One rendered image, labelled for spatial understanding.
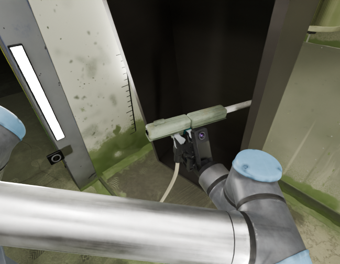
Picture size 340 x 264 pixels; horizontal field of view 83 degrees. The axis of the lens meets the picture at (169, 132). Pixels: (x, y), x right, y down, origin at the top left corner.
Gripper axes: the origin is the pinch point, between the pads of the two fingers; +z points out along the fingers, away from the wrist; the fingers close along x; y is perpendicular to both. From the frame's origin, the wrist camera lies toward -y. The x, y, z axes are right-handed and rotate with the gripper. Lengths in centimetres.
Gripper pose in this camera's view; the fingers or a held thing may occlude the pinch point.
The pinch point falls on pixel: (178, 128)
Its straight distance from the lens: 69.8
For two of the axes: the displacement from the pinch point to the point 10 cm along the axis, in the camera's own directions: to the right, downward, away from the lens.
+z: -4.5, -6.0, 6.7
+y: -0.1, 7.5, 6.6
